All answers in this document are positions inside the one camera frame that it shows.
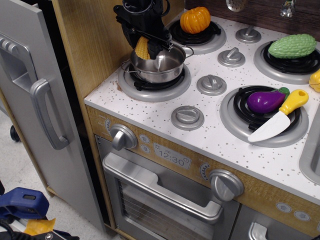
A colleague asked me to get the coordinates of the grey sink basin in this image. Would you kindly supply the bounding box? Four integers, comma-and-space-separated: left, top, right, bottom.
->
299, 106, 320, 185

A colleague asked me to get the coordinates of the yellow toy corn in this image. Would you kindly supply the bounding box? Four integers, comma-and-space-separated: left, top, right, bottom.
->
134, 36, 151, 60

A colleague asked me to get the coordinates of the yellow tape piece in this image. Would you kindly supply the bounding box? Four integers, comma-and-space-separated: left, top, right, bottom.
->
23, 218, 56, 236

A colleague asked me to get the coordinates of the yellow handled toy knife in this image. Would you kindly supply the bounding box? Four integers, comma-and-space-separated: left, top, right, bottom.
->
247, 89, 309, 143

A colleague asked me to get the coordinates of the green toy bitter gourd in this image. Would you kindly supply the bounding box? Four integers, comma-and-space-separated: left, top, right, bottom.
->
268, 34, 317, 59

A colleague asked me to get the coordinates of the grey stovetop knob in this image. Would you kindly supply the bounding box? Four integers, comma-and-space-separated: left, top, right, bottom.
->
217, 47, 246, 68
170, 105, 205, 131
196, 74, 227, 96
235, 25, 262, 44

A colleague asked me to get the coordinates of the grey stovetop knob front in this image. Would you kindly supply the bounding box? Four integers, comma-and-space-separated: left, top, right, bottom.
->
170, 105, 205, 131

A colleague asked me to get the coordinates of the hanging metal strainer spoon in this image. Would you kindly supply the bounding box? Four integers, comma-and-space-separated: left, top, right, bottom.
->
225, 0, 248, 13

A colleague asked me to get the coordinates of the hanging metal utensil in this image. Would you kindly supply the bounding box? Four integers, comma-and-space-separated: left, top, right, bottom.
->
280, 0, 296, 18

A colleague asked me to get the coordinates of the silver oven door handle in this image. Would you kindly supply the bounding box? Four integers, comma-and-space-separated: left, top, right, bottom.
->
102, 153, 223, 224

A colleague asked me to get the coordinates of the oven clock display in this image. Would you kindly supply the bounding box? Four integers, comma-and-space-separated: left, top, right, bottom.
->
153, 143, 192, 170

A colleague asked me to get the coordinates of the front right stove burner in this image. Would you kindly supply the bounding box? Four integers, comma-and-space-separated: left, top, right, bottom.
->
219, 85, 309, 148

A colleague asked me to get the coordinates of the black caster wheel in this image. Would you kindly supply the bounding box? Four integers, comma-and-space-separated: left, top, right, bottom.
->
10, 125, 21, 142

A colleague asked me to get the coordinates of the yellow toy pepper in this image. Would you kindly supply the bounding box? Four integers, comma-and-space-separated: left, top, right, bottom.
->
309, 69, 320, 93

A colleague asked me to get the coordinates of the grey stovetop knob upper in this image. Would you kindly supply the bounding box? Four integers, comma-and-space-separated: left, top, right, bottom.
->
217, 47, 246, 68

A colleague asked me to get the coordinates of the purple toy eggplant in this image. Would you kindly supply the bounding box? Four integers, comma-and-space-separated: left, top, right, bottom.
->
246, 87, 290, 114

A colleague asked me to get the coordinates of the blue clamp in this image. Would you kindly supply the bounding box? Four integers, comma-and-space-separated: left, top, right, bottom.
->
0, 187, 50, 220

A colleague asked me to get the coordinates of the front left stove burner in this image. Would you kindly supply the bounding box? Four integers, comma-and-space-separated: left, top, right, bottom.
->
118, 60, 191, 103

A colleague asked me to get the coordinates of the right oven dial knob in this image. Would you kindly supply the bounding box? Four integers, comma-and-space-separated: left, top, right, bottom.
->
209, 169, 245, 202

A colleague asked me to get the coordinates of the grey lower cabinet door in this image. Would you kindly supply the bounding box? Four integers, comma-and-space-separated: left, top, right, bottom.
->
230, 205, 313, 240

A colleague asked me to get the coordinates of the grey stovetop knob back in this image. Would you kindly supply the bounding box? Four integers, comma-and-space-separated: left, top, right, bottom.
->
235, 25, 262, 44

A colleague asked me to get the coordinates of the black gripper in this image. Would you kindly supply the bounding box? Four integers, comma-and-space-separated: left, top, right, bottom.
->
113, 3, 173, 60

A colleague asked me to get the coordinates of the small steel pot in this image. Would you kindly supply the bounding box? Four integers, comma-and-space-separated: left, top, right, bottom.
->
121, 44, 194, 84

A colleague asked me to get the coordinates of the grey stovetop knob middle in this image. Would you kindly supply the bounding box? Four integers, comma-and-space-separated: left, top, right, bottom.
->
196, 74, 227, 96

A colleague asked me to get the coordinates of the grey toy fridge door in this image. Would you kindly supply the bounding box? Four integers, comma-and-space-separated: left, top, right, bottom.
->
0, 0, 105, 231

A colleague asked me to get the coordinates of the oven dial knob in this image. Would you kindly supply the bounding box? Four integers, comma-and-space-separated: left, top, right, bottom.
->
209, 169, 245, 202
110, 124, 138, 151

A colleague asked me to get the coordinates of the left oven dial knob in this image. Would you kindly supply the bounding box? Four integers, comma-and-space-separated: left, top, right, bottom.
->
110, 124, 138, 151

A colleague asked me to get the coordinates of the grey oven door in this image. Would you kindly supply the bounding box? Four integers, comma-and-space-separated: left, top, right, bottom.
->
95, 136, 239, 240

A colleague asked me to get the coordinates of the silver fridge door handle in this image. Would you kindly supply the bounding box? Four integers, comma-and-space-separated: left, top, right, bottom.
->
29, 78, 75, 151

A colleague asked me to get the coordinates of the back right stove burner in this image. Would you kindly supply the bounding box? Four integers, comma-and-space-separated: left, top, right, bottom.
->
253, 41, 320, 85

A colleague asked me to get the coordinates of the back left stove burner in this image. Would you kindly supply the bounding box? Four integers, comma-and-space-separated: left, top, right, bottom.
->
168, 20, 227, 55

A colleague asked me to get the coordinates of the stove burner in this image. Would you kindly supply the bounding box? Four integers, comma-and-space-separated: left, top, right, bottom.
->
219, 85, 309, 148
253, 41, 320, 85
118, 60, 191, 103
168, 20, 227, 55

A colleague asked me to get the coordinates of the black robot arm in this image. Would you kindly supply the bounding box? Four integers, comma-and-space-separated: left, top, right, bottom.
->
113, 0, 173, 60

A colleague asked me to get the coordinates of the orange toy pumpkin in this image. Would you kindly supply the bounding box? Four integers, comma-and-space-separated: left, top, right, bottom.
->
179, 6, 211, 34

